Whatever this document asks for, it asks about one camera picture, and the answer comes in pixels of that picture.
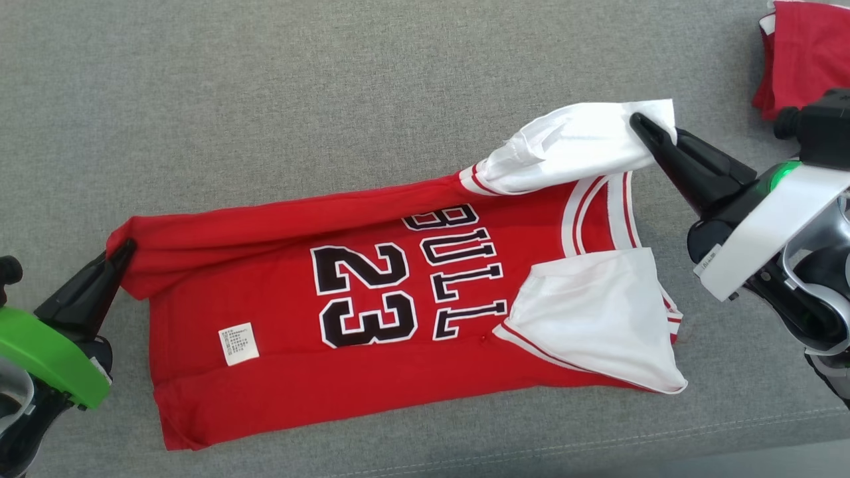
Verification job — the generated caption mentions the red jersey with number 23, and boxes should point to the red jersey with number 23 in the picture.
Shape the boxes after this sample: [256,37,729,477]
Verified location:
[106,98,689,452]

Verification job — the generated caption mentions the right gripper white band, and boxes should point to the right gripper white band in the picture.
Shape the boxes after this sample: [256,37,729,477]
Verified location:
[629,112,850,303]

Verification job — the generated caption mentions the red shorts with white stripe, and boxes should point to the red shorts with white stripe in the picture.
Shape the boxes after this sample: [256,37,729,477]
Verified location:
[752,0,850,122]

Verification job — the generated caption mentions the grey fabric sofa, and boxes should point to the grey fabric sofa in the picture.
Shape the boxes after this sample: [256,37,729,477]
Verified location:
[0,0,850,478]

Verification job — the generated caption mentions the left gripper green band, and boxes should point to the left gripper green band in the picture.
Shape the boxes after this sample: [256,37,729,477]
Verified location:
[0,238,138,411]

